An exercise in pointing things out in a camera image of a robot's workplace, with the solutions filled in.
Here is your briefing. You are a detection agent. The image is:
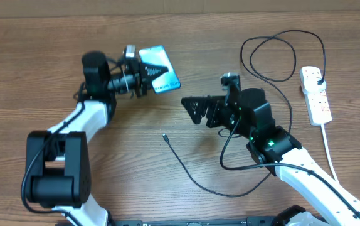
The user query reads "Samsung Galaxy smartphone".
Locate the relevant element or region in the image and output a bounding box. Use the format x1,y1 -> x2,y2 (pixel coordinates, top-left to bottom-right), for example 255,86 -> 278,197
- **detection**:
139,45 -> 181,94

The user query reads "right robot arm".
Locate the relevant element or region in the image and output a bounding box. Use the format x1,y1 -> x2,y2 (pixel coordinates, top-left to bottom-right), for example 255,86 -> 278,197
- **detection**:
181,88 -> 360,225

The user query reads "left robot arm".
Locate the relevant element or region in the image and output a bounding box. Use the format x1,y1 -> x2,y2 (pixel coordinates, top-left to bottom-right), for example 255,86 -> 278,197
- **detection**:
20,45 -> 179,225

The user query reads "white charger plug adapter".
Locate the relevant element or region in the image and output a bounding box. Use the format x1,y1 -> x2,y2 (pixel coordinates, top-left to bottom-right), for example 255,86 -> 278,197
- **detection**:
302,78 -> 326,95

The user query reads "white power strip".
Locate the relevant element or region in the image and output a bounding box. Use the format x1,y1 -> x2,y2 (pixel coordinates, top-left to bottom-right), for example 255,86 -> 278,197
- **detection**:
299,66 -> 332,126

